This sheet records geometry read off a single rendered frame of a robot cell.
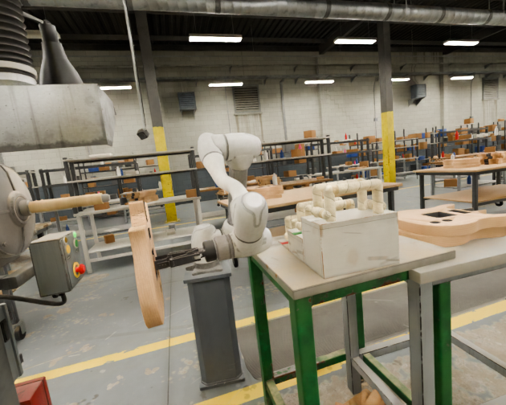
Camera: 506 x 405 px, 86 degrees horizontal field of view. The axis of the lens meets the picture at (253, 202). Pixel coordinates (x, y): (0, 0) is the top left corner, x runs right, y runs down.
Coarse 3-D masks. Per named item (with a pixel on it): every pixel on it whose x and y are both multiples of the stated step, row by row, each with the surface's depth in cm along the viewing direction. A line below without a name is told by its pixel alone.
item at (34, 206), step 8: (40, 200) 76; (48, 200) 76; (56, 200) 76; (64, 200) 76; (72, 200) 77; (80, 200) 77; (88, 200) 78; (96, 200) 79; (32, 208) 74; (40, 208) 75; (48, 208) 76; (56, 208) 76; (64, 208) 77
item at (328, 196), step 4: (324, 192) 82; (328, 192) 81; (332, 192) 81; (324, 196) 82; (328, 196) 81; (332, 196) 81; (324, 200) 82; (328, 200) 81; (332, 200) 81; (324, 204) 83; (328, 204) 82; (332, 204) 82; (324, 208) 83; (328, 208) 82; (332, 208) 82; (332, 212) 82; (332, 216) 82; (328, 220) 82; (332, 220) 82; (336, 220) 83
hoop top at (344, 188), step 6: (366, 180) 85; (372, 180) 85; (378, 180) 85; (330, 186) 81; (336, 186) 82; (342, 186) 82; (348, 186) 82; (354, 186) 83; (360, 186) 83; (366, 186) 83; (372, 186) 84; (336, 192) 82; (342, 192) 82; (348, 192) 83
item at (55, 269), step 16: (48, 240) 94; (32, 256) 93; (48, 256) 94; (64, 256) 97; (80, 256) 111; (48, 272) 95; (64, 272) 96; (48, 288) 95; (64, 288) 97; (48, 304) 98
